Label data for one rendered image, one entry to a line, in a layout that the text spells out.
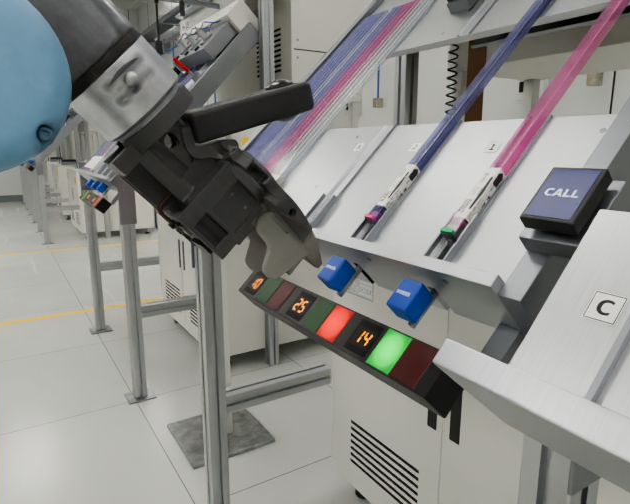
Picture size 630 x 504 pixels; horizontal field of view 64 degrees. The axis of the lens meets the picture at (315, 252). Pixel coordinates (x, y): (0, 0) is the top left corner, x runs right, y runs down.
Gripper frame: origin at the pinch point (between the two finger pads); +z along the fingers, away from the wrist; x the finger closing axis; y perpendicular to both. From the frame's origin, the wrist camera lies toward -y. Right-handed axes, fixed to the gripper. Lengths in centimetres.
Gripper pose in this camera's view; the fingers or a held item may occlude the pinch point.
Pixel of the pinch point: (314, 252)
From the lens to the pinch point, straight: 50.4
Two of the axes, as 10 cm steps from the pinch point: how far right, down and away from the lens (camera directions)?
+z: 5.9, 6.3, 5.1
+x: 5.3, 1.7, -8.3
